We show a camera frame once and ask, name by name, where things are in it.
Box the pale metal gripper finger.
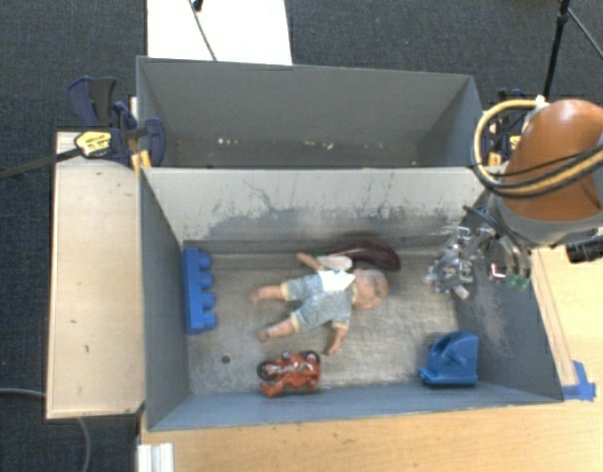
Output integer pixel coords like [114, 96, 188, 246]
[442, 273, 472, 300]
[424, 258, 454, 285]

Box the blue plastic toy piece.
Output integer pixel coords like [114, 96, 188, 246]
[417, 330, 481, 389]

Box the baby doll in blue clothes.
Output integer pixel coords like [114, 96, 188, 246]
[248, 252, 391, 356]

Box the grey metal bin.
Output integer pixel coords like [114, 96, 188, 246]
[135, 55, 566, 433]

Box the red toy motorcycle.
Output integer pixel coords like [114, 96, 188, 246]
[256, 350, 323, 399]

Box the blue toy building brick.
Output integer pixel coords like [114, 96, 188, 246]
[182, 247, 218, 335]

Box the pale wood board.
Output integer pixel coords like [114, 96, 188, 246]
[45, 131, 147, 420]

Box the black cylinder on white bracket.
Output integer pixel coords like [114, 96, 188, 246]
[564, 232, 603, 265]

